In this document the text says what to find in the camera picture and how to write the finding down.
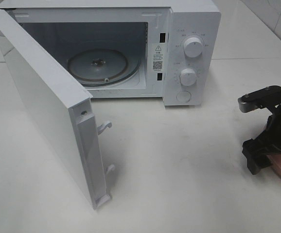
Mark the glass microwave turntable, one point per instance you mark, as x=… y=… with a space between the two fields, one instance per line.
x=102 y=67

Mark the white upper microwave knob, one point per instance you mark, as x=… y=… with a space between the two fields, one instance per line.
x=193 y=46

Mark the white lower microwave knob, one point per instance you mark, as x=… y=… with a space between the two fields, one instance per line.
x=188 y=77

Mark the white microwave oven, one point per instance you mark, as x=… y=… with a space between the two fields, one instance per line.
x=153 y=30

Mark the white microwave door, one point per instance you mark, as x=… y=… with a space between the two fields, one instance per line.
x=60 y=107

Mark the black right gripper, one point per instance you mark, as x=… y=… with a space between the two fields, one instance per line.
x=256 y=151

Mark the white microwave knob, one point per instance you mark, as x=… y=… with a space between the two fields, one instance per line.
x=193 y=46
x=188 y=77

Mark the white microwave release button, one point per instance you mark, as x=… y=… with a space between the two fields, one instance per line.
x=183 y=96

